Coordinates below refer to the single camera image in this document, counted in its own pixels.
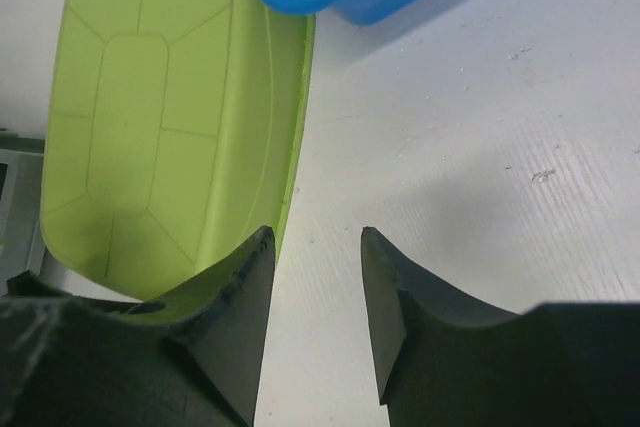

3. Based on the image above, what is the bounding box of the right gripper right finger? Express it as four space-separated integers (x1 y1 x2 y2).
361 227 639 426

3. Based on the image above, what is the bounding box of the lime green shallow tub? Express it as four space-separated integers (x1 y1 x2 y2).
40 0 315 300

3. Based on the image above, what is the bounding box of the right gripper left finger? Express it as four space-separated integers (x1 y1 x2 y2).
1 226 275 426

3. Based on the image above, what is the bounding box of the grey tray under basket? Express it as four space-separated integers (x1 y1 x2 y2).
1 128 46 280

